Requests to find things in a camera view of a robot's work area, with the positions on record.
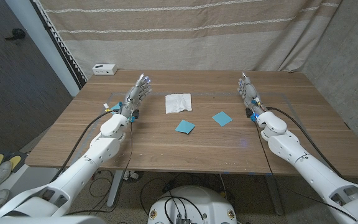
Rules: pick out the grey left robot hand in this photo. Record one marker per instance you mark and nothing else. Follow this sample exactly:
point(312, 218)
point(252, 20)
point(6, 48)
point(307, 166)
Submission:
point(134, 96)

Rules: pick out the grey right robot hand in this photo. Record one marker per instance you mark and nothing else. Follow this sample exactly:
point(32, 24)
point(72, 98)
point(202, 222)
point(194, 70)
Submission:
point(249, 91)

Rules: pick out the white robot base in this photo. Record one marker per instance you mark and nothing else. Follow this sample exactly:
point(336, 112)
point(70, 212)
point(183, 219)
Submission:
point(204, 202)

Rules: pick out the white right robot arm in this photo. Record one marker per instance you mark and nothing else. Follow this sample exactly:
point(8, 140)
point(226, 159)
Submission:
point(306, 168)

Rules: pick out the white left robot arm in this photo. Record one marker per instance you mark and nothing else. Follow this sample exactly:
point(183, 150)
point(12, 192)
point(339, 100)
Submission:
point(82, 165)

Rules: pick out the white crumpled tissue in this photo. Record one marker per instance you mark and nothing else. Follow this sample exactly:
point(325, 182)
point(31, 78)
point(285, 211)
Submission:
point(179, 102)

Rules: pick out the white power strip box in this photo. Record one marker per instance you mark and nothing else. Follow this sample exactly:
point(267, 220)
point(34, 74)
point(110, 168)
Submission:
point(104, 69)

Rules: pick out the beige striped curtain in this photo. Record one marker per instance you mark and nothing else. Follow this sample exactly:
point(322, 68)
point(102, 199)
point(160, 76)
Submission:
point(182, 40)

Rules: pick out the black strip with lace trim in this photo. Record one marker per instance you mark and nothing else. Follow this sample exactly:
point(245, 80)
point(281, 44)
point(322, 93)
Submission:
point(68, 62)

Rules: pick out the crumpled white paper scrap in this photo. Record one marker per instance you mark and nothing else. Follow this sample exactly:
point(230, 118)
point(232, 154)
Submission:
point(130, 175)

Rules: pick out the metal table leg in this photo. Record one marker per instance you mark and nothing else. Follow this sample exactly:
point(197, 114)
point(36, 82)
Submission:
point(115, 186)
point(274, 196)

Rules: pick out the white floor panel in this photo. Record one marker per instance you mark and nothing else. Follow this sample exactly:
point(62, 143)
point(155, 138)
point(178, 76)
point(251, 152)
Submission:
point(26, 180)

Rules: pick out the white robot torso edge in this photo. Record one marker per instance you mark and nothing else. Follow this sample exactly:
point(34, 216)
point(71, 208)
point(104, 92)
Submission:
point(42, 221)

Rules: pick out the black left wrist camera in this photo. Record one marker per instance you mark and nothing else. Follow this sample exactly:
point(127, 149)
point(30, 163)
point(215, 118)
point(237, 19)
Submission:
point(135, 112)

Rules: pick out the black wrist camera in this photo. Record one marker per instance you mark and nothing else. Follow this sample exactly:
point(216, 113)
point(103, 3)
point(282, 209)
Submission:
point(248, 112)
point(135, 112)

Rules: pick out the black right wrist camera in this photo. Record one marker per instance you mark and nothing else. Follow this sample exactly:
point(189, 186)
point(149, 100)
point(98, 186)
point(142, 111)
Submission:
point(248, 112)

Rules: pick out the white door frame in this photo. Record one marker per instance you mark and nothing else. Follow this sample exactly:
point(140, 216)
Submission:
point(40, 40)

